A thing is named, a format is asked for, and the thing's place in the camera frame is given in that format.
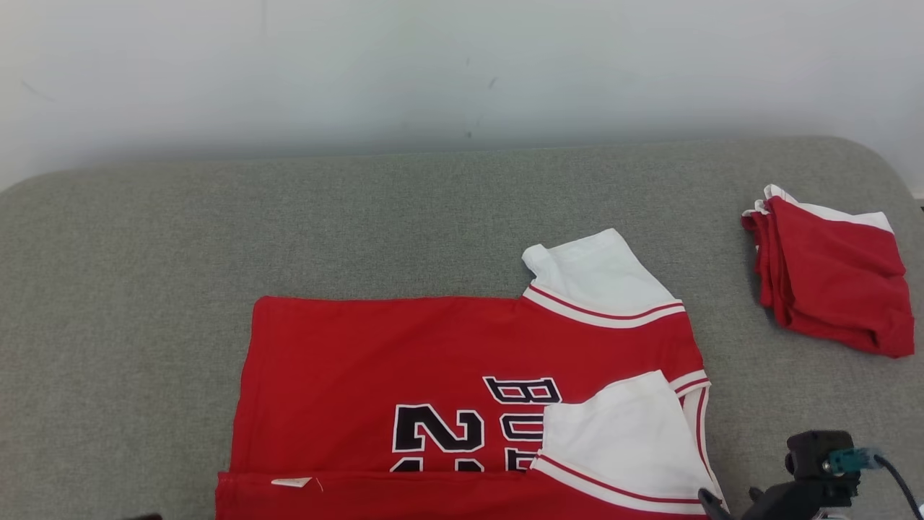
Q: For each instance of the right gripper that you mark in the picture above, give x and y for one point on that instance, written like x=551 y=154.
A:
x=794 y=498

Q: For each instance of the red shorts white side stripe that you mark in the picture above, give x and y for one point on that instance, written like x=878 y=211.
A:
x=830 y=282

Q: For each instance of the red basketball jersey white sleeves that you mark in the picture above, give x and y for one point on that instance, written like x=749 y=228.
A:
x=361 y=361

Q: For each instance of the grey fabric sofa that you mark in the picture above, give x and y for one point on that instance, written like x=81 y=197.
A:
x=180 y=238

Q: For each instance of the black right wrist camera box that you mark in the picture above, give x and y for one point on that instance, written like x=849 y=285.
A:
x=812 y=451

